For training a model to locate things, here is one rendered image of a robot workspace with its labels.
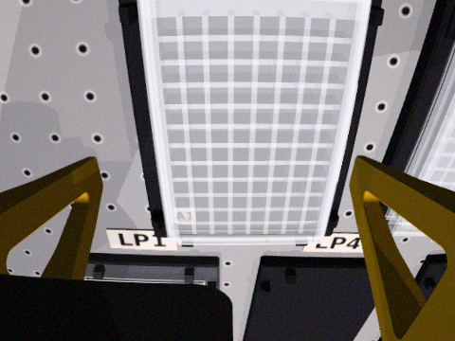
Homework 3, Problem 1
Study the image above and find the black flat plate with locator pegs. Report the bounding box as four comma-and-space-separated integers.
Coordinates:
415, 254, 447, 299

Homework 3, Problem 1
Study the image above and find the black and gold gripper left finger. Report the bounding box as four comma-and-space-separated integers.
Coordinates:
0, 156, 103, 280

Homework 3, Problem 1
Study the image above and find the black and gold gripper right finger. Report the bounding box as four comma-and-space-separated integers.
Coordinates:
350, 155, 455, 341

